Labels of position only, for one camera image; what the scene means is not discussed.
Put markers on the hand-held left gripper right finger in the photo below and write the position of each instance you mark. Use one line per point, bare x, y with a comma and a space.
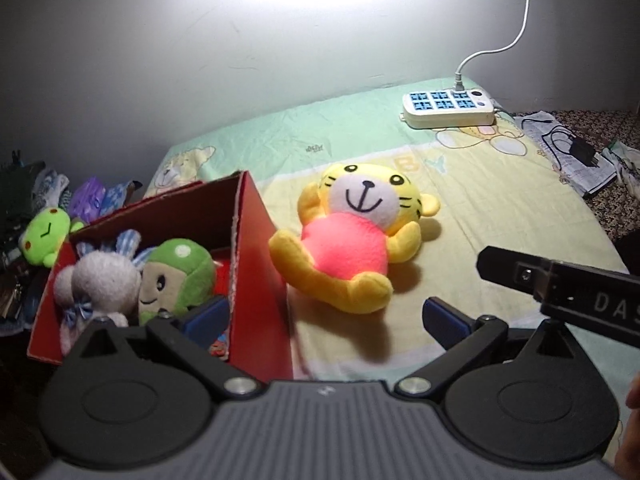
442, 320

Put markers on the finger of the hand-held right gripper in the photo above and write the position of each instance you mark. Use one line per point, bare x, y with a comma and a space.
505, 267

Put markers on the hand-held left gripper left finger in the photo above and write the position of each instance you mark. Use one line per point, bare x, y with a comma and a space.
207, 317

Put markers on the green plush toy black limbs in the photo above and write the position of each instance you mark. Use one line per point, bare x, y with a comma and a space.
180, 265

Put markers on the red cardboard box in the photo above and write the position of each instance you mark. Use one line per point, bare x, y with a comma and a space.
255, 270

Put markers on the white and pink bunny plush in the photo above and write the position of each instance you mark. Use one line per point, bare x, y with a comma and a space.
100, 275

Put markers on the yellow tiger plush toy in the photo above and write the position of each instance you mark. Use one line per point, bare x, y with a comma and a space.
345, 250

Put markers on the person's right hand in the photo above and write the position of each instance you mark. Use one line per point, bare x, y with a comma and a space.
631, 450

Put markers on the red printed packet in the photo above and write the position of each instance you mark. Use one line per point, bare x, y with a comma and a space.
222, 285

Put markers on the dark floral blanket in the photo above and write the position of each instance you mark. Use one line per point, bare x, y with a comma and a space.
615, 210

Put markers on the printed paper sheets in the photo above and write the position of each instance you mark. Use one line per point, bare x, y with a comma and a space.
595, 180

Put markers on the blue patterned cloth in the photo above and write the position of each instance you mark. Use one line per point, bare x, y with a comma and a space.
117, 195

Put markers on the purple bag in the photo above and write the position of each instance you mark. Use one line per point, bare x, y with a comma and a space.
87, 195

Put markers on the small light-green frog plush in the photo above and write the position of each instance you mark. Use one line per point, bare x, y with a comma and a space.
45, 235

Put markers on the blue and white cloth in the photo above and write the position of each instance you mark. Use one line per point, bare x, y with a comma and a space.
50, 187

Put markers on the dark green bag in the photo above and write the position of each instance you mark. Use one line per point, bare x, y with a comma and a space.
15, 180

